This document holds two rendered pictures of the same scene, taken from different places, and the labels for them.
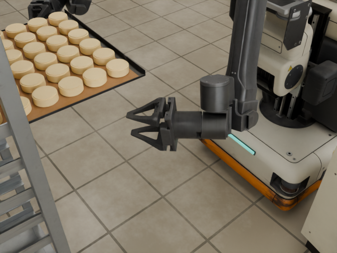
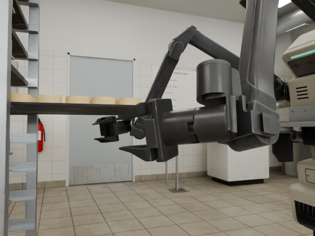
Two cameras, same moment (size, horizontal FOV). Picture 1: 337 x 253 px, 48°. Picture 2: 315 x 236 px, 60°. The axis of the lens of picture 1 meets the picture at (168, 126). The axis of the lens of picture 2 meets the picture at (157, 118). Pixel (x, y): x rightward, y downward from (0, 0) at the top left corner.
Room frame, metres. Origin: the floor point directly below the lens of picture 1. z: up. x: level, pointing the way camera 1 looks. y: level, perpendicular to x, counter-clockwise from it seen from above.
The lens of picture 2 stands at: (0.14, -0.15, 0.91)
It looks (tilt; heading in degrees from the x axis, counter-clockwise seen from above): 2 degrees up; 19
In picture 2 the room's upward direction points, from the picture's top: straight up
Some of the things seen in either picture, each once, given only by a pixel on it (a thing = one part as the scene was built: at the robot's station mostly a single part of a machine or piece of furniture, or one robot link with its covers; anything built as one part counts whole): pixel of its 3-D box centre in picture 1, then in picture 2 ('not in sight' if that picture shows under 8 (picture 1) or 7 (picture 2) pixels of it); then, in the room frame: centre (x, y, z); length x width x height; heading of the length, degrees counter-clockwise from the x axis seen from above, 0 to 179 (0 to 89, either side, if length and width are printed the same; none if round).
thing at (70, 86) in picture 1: (70, 86); (77, 101); (0.64, 0.20, 0.96); 0.05 x 0.05 x 0.02
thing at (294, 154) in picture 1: (283, 127); not in sight; (1.41, -0.58, 0.16); 0.67 x 0.64 x 0.25; 127
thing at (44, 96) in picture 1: (45, 96); (49, 100); (0.60, 0.25, 0.96); 0.05 x 0.05 x 0.02
